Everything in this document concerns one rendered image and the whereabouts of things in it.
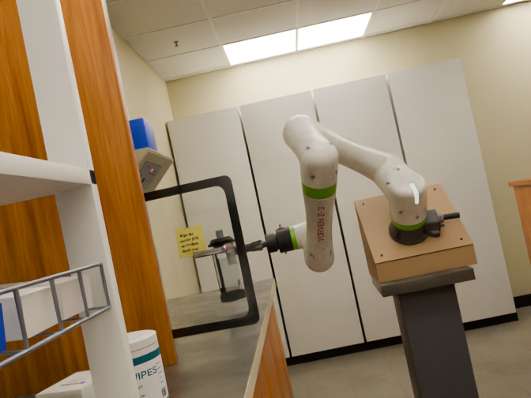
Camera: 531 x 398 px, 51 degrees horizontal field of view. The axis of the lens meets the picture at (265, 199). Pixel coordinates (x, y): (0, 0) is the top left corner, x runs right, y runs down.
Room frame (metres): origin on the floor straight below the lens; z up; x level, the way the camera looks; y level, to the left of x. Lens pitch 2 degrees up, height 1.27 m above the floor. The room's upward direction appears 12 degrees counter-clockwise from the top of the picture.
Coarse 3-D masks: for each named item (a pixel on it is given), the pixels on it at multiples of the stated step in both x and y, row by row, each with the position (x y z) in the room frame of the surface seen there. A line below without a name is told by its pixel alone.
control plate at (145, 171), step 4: (144, 164) 1.54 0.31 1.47; (148, 164) 1.58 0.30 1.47; (152, 164) 1.61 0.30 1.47; (156, 164) 1.66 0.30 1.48; (144, 168) 1.57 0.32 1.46; (148, 168) 1.60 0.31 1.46; (152, 168) 1.64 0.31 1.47; (156, 168) 1.69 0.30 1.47; (160, 168) 1.73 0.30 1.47; (140, 172) 1.55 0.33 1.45; (144, 172) 1.59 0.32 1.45; (148, 172) 1.63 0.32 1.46; (152, 172) 1.67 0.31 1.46; (156, 172) 1.72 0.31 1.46; (140, 176) 1.58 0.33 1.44; (144, 176) 1.61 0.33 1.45; (148, 176) 1.65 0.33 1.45; (152, 176) 1.69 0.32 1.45; (152, 180) 1.72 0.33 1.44; (144, 184) 1.67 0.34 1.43; (148, 184) 1.71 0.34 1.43; (144, 188) 1.69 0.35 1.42
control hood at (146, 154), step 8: (136, 152) 1.51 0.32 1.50; (144, 152) 1.51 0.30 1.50; (152, 152) 1.55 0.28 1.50; (160, 152) 1.66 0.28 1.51; (144, 160) 1.52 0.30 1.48; (152, 160) 1.59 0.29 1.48; (160, 160) 1.68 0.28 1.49; (168, 160) 1.77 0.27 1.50; (160, 176) 1.79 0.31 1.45; (152, 184) 1.75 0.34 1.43; (144, 192) 1.73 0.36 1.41
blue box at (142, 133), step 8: (136, 120) 1.55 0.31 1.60; (144, 120) 1.56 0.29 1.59; (136, 128) 1.55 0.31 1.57; (144, 128) 1.55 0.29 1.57; (152, 128) 1.63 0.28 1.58; (136, 136) 1.55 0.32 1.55; (144, 136) 1.55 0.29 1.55; (152, 136) 1.61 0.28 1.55; (136, 144) 1.55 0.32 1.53; (144, 144) 1.55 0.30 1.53; (152, 144) 1.59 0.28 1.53
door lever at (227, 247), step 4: (224, 244) 1.47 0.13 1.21; (228, 244) 1.47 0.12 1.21; (216, 248) 1.43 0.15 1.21; (220, 248) 1.42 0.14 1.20; (224, 248) 1.42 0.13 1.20; (228, 248) 1.46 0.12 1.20; (196, 252) 1.44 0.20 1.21; (200, 252) 1.43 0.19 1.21; (204, 252) 1.43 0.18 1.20; (208, 252) 1.43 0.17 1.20; (212, 252) 1.43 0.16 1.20; (216, 252) 1.43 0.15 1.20; (220, 252) 1.43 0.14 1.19; (224, 252) 1.43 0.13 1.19; (228, 252) 1.47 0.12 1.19; (196, 256) 1.44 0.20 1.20; (200, 256) 1.43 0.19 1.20; (204, 256) 1.43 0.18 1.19
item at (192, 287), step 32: (160, 192) 1.50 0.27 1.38; (192, 192) 1.48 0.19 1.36; (224, 192) 1.47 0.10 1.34; (160, 224) 1.50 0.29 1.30; (192, 224) 1.49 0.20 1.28; (224, 224) 1.47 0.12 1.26; (160, 256) 1.50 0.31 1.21; (192, 256) 1.49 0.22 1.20; (224, 256) 1.48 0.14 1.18; (192, 288) 1.49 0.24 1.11; (224, 288) 1.48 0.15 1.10; (192, 320) 1.50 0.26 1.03; (224, 320) 1.48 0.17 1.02; (256, 320) 1.47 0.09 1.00
